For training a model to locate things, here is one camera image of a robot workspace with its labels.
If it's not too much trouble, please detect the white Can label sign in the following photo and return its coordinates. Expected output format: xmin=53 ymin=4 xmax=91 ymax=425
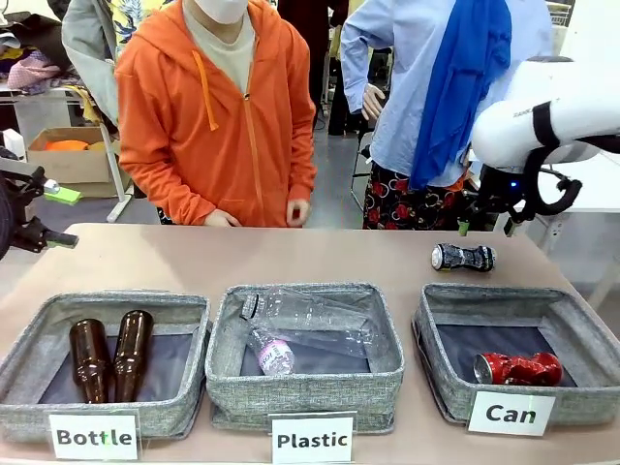
xmin=467 ymin=390 xmax=557 ymax=437

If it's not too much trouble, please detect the person's left hand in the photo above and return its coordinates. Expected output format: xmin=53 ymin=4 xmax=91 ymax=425
xmin=285 ymin=198 xmax=313 ymax=229

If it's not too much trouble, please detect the grey fabric basket Bottle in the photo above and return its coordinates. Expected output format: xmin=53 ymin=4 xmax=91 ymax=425
xmin=0 ymin=290 xmax=213 ymax=445

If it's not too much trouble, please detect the person in orange hoodie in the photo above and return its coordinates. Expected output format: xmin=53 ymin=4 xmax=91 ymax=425
xmin=114 ymin=0 xmax=319 ymax=228

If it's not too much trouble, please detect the small plastic bottle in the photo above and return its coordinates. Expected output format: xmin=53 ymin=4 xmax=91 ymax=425
xmin=246 ymin=327 xmax=297 ymax=376

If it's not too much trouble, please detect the blue scarf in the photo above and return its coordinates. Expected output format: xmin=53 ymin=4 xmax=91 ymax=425
xmin=409 ymin=0 xmax=513 ymax=191

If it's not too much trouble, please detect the yellow floral shirt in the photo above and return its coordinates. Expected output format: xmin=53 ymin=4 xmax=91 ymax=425
xmin=108 ymin=0 xmax=171 ymax=47

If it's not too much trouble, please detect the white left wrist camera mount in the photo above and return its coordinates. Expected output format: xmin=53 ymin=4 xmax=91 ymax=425
xmin=0 ymin=129 xmax=26 ymax=164

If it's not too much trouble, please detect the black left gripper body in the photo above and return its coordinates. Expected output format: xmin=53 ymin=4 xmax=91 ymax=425
xmin=0 ymin=167 xmax=23 ymax=262

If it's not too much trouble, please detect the crushed black can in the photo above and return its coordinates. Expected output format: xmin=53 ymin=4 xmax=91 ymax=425
xmin=431 ymin=242 xmax=497 ymax=274

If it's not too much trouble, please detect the crushed red can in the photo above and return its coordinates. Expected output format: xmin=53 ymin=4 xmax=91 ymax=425
xmin=473 ymin=352 xmax=565 ymax=387

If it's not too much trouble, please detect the person's right hand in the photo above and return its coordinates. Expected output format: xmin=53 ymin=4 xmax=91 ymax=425
xmin=204 ymin=209 xmax=242 ymax=229

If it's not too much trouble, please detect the grey hanging jacket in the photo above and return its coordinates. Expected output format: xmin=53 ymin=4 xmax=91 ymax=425
xmin=61 ymin=0 xmax=123 ymax=128

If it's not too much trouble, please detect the white Plastic label sign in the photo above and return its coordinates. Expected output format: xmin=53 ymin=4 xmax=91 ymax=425
xmin=268 ymin=411 xmax=357 ymax=465

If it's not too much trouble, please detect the grey fabric basket Can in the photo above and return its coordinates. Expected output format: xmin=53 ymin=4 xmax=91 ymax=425
xmin=411 ymin=283 xmax=620 ymax=427

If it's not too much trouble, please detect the black folding chair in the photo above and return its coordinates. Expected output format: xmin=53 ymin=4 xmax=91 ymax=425
xmin=351 ymin=130 xmax=375 ymax=204

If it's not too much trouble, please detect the brown glass bottle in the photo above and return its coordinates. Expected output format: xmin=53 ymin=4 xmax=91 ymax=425
xmin=68 ymin=318 xmax=110 ymax=405
xmin=112 ymin=309 xmax=155 ymax=404

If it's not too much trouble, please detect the person in black clothing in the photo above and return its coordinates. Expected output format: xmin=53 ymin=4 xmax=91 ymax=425
xmin=276 ymin=0 xmax=351 ymax=137

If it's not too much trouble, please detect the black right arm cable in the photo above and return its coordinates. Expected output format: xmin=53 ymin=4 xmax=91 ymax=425
xmin=520 ymin=143 xmax=583 ymax=225

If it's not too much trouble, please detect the white face mask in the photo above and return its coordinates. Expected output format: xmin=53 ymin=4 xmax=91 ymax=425
xmin=193 ymin=0 xmax=250 ymax=25

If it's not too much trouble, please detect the mannequin hand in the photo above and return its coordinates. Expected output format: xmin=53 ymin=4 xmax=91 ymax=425
xmin=361 ymin=82 xmax=387 ymax=122

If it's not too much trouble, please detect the grey fabric basket Plastic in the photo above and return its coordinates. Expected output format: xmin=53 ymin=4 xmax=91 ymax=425
xmin=204 ymin=283 xmax=407 ymax=435

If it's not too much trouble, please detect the pile of clothes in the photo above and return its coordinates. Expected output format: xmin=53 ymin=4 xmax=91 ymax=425
xmin=0 ymin=12 xmax=81 ymax=94

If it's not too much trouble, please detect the orange item in box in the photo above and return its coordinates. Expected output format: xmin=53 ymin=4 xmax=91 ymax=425
xmin=43 ymin=139 xmax=91 ymax=152

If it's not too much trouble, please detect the cardboard box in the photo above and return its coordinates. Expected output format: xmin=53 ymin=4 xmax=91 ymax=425
xmin=26 ymin=126 xmax=134 ymax=199

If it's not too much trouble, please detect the black red floral skirt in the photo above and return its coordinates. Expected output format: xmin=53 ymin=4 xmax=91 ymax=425
xmin=362 ymin=162 xmax=479 ymax=231

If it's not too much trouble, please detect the light blue mannequin shirt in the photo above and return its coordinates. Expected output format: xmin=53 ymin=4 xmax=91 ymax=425
xmin=340 ymin=0 xmax=555 ymax=190

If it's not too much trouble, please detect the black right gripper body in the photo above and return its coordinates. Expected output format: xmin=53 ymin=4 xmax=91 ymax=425
xmin=477 ymin=164 xmax=529 ymax=214

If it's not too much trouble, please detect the large clear plastic bottle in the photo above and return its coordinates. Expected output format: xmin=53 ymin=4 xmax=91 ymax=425
xmin=239 ymin=285 xmax=385 ymax=360

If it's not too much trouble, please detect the white Bottle label sign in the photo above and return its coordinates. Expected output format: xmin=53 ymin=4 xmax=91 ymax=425
xmin=47 ymin=409 xmax=140 ymax=461

